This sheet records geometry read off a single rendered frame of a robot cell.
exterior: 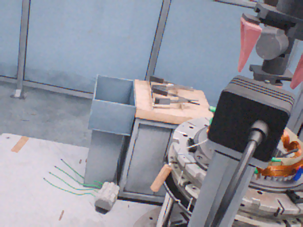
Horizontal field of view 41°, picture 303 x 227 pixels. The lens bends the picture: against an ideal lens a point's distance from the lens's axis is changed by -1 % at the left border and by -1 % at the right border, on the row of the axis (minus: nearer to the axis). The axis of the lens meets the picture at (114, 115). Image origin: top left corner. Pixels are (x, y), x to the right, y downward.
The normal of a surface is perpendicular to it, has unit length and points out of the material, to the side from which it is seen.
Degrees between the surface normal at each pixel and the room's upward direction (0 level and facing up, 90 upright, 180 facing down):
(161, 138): 90
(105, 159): 90
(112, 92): 90
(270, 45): 93
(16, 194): 0
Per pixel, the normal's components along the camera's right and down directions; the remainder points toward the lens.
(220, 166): -0.47, 0.33
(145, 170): -0.01, 0.46
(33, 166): 0.18, -0.87
